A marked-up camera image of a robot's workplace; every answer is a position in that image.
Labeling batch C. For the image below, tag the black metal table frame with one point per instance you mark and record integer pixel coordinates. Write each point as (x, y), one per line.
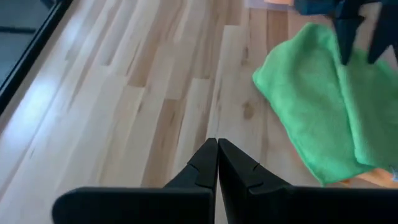
(31, 53)

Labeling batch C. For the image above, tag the green microfiber towel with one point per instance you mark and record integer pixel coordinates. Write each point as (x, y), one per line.
(311, 102)

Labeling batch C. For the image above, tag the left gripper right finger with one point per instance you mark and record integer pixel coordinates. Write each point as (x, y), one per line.
(311, 205)

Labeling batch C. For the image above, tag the orange microfiber towel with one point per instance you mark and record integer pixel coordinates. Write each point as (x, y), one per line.
(376, 177)

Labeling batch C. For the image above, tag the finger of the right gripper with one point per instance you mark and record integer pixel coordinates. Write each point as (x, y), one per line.
(346, 34)
(387, 28)

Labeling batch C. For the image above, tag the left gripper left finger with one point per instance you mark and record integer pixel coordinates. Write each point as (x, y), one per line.
(140, 205)

